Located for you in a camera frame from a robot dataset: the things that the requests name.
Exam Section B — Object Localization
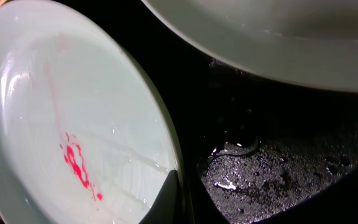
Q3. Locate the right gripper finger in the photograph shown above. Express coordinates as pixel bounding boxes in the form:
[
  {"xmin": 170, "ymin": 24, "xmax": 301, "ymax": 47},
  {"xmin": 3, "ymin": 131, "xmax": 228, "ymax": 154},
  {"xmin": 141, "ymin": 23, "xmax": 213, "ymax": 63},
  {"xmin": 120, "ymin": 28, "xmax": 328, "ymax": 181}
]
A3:
[{"xmin": 139, "ymin": 170, "xmax": 185, "ymax": 224}]

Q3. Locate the light blue plate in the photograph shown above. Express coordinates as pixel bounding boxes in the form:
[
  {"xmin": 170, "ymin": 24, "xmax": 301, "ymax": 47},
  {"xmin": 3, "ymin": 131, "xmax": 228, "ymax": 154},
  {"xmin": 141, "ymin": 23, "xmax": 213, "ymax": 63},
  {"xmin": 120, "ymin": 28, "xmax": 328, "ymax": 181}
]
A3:
[
  {"xmin": 144, "ymin": 0, "xmax": 358, "ymax": 93},
  {"xmin": 0, "ymin": 1, "xmax": 186, "ymax": 223}
]

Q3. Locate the round black tray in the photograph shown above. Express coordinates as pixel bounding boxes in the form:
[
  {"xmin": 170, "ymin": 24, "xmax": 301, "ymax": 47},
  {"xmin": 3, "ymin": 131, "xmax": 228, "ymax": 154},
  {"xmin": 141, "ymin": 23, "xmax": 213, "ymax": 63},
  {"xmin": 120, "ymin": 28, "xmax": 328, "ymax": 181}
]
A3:
[{"xmin": 57, "ymin": 0, "xmax": 358, "ymax": 224}]

